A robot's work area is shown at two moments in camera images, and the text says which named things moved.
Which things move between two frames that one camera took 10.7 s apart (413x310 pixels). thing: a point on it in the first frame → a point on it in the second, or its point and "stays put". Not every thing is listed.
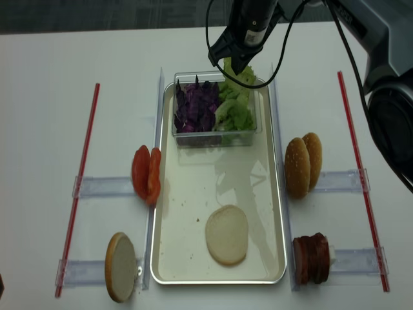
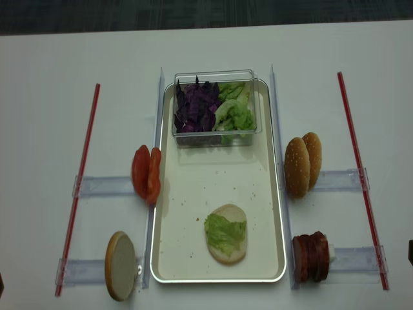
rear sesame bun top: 313,143 stays put
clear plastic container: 210,110 stays put
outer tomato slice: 141,172 stays put
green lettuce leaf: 246,76 → 224,234
